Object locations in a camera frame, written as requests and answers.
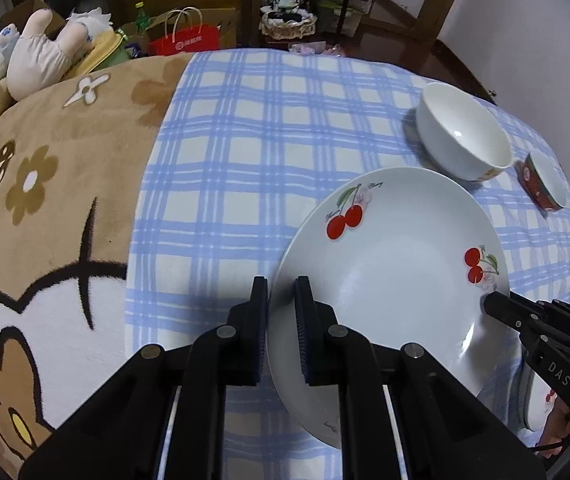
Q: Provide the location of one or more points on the yellow green bag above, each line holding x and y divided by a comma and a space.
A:
105, 52

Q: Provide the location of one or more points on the medium white cherry plate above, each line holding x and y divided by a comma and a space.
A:
405, 270

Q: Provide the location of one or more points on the white haired doll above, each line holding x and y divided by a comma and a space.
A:
90, 22

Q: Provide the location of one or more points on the large white cherry plate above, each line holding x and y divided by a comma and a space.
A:
535, 400

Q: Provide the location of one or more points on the wicker basket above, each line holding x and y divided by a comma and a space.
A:
287, 22

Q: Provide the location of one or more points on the white bowl with orange print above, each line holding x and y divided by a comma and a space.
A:
457, 125

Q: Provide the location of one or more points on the brown patterned blanket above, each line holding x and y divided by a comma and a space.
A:
65, 200

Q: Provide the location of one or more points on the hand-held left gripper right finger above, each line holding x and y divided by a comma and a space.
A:
305, 330

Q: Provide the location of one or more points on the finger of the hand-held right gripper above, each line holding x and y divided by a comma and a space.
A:
500, 306

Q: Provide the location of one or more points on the red patterned bowl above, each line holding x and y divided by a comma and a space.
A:
540, 180

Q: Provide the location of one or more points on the pale pink plush toy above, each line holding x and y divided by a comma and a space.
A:
40, 55

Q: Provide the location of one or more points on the green bottle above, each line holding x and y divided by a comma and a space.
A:
140, 20

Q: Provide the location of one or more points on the pink floor items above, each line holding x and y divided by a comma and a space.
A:
315, 50

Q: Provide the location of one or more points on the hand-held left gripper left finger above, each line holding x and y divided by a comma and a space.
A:
260, 330

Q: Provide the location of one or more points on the person's right hand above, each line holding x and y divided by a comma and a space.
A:
562, 430

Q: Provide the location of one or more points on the blue checkered cloth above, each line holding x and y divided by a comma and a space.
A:
245, 160

